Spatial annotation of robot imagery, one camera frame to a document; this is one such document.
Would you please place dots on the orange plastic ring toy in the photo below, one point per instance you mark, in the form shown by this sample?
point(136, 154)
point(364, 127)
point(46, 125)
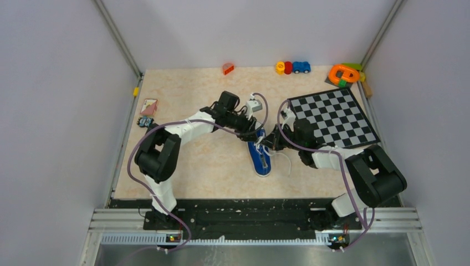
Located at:
point(342, 74)

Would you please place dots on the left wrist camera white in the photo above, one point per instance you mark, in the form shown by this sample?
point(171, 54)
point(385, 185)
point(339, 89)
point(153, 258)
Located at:
point(252, 106)

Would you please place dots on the black white chessboard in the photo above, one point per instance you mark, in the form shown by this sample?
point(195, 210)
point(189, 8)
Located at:
point(337, 117)

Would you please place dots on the white cable duct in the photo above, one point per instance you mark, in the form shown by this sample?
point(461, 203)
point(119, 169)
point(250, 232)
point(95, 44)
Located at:
point(161, 239)

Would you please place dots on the pink triangle puzzle card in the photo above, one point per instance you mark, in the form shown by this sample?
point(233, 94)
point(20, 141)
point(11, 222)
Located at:
point(149, 107)

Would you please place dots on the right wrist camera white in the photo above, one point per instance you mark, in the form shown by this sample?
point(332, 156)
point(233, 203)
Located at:
point(288, 117)

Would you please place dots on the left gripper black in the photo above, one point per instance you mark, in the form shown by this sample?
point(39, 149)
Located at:
point(248, 132)

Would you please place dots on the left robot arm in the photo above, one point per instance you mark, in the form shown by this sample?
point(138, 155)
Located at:
point(156, 154)

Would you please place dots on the white shoelace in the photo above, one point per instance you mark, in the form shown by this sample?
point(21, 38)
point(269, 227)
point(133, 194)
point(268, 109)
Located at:
point(275, 154)

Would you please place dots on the yellow clip on frame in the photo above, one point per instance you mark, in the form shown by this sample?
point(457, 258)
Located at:
point(135, 92)

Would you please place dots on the wooden block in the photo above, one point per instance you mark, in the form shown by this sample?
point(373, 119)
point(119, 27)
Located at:
point(367, 89)

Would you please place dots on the yellow toy block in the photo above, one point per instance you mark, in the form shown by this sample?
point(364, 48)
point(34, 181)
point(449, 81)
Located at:
point(280, 67)

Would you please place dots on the orange lego brick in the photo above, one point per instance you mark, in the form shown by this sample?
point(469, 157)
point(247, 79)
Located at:
point(227, 68)

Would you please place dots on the blue toy car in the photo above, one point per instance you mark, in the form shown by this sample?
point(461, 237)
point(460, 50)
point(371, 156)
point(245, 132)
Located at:
point(301, 67)

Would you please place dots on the blue canvas sneaker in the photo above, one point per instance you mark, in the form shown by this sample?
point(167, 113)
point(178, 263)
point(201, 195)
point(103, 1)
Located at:
point(259, 156)

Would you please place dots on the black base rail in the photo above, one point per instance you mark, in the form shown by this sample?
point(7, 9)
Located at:
point(244, 219)

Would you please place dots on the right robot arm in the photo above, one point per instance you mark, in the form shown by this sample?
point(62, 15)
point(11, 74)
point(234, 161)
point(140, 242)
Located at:
point(375, 177)

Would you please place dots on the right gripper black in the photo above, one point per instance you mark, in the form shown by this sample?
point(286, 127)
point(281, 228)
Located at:
point(274, 139)

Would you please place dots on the small blue toy robot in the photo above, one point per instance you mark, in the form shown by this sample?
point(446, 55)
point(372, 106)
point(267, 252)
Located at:
point(144, 121)

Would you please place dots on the red toy block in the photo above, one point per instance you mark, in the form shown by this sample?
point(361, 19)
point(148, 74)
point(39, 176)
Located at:
point(288, 67)

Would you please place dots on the green toy block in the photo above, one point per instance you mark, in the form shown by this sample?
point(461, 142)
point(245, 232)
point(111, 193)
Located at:
point(355, 66)

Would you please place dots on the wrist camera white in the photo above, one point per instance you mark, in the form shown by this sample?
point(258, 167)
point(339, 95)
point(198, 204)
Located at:
point(288, 117)
point(252, 106)

